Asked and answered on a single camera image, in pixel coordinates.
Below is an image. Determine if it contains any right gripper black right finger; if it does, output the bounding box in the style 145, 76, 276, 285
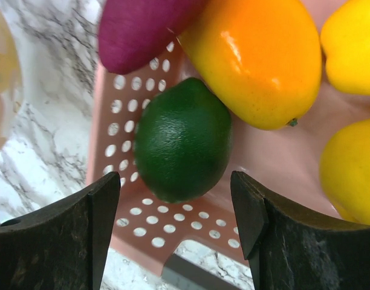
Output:
230, 171, 370, 289

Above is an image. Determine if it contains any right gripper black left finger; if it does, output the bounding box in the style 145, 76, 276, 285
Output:
0, 172, 120, 289

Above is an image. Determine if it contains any green toy lime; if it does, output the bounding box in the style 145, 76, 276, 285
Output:
134, 77, 233, 203

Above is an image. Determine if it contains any clear zip top bag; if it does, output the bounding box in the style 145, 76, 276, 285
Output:
0, 10, 24, 149

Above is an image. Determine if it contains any purple toy sweet potato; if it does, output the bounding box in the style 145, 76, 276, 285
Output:
98, 0, 207, 74

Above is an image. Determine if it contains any yellow toy fruit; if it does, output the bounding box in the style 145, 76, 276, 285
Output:
319, 119, 370, 225

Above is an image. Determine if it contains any orange yellow toy mango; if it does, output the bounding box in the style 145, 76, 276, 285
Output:
178, 1, 322, 130

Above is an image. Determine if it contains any yellow orange toy pepper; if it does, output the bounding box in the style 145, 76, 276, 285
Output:
320, 0, 370, 95

